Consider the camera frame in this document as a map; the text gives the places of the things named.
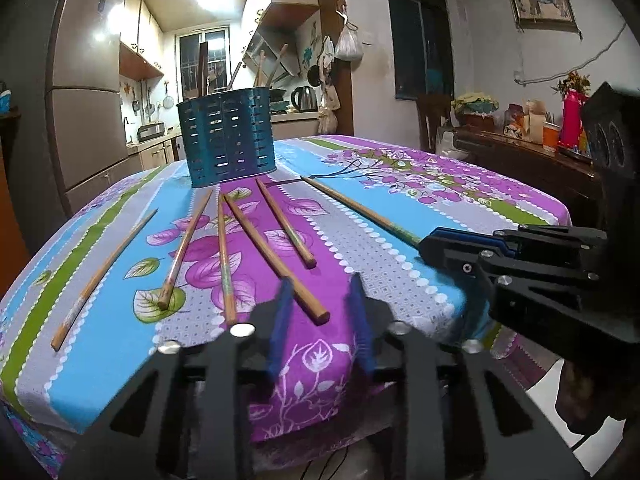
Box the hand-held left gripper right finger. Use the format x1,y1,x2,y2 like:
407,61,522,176
347,274,591,480

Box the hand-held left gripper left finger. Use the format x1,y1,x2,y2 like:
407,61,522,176
60,277,296,480

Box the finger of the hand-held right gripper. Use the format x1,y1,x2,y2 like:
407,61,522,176
418,235,618,335
431,224,610,263

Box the row of wooden chopsticks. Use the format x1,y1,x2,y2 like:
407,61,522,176
50,178,331,352

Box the green-tipped wooden chopstick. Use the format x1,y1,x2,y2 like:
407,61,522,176
301,176,423,246

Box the blue metal utensil holder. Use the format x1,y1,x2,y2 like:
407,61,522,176
176,87,277,190

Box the dark wooden chopstick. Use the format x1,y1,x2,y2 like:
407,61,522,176
198,41,209,97

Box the floral striped tablecloth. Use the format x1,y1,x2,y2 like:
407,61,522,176
0,134,573,480

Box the dark wooden sideboard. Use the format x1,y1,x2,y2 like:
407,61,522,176
452,127,603,226

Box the red thermos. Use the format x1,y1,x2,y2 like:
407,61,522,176
559,89,590,148

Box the yellow flower bouquet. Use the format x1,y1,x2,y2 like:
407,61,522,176
552,71,591,96

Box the white bag on chair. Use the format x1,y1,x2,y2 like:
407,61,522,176
437,125,468,158

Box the glass jar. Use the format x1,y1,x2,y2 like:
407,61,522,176
504,104,526,137

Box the wooden chair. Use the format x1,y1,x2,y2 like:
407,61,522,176
416,92,453,153

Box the potted artificial flowers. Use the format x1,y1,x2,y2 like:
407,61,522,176
450,91,500,131

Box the beige hanging bag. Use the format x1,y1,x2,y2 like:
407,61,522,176
317,82,342,133

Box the framed elephant picture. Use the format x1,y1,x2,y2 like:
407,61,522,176
504,0,583,36

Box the steel electric kettle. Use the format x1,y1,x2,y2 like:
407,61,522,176
291,86,319,113

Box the cream lower kitchen cabinets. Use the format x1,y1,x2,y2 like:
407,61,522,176
127,132,186,173

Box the cream kitchen cabinets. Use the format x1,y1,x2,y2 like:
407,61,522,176
127,132,186,173
119,0,166,80

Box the dark room window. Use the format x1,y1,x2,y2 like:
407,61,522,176
384,0,456,101

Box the white hanging plastic bag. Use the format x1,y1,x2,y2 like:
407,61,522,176
334,10,365,61

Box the grey countertop appliance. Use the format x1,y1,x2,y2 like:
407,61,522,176
136,121,167,142

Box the chopsticks inside holder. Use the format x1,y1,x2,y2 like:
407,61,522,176
242,27,311,88

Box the silver refrigerator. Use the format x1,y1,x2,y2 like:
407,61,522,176
45,0,143,216

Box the barred kitchen window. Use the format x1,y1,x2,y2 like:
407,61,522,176
175,27,232,103

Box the orange wooden cabinet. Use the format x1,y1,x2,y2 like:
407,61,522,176
0,112,31,301

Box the cream upper kitchen cabinets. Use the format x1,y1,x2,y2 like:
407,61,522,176
119,0,166,80

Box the white wall cable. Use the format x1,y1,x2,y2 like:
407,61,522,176
515,22,628,86

